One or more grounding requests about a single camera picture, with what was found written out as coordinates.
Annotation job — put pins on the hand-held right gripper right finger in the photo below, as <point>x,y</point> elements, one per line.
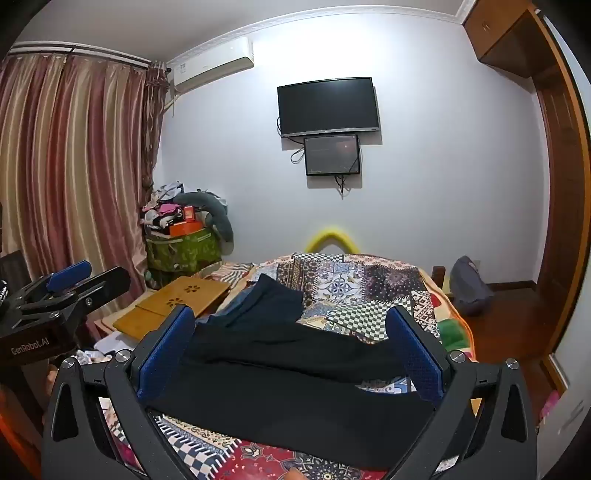
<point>418,360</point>

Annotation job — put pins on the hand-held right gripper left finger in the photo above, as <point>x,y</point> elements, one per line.
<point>166,355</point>

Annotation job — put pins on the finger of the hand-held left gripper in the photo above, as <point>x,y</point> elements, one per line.
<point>69,273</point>
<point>104,284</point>

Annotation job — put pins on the black pants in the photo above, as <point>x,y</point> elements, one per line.
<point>277,383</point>

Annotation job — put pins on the folded dark teal pants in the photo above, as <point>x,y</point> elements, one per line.
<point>272,300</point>

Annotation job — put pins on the bamboo lap desk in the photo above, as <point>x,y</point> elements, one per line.
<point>175,300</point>

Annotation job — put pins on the folded blue jeans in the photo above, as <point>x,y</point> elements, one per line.
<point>233,304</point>

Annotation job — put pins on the green storage bag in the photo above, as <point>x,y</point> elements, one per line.
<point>184,256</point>

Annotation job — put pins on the grey backpack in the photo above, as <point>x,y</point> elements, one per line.
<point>468,286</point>

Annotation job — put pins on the pile of mixed clothes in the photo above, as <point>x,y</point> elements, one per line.
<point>159,207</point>

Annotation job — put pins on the striped pink curtain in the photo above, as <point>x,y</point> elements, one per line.
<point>69,175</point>

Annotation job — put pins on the orange box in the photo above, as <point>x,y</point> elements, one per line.
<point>184,228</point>

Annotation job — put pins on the patchwork printed blanket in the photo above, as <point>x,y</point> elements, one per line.
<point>351,281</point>

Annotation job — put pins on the small red box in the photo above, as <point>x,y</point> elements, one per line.
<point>189,213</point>

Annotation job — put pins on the grey pillow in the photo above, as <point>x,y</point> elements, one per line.
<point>221,217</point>

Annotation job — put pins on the brown wooden door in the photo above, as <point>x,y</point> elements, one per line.
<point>561,184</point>

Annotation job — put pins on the white air conditioner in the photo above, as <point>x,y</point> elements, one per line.
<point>212,64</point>

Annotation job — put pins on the wooden overhead cabinet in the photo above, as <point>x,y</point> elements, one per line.
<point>498,32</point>

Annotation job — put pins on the white curtain rail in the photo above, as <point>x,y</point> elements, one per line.
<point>83,51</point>

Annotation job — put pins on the small black wall monitor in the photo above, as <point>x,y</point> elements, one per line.
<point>331,154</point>

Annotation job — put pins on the black wall television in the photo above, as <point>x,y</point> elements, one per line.
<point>328,106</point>

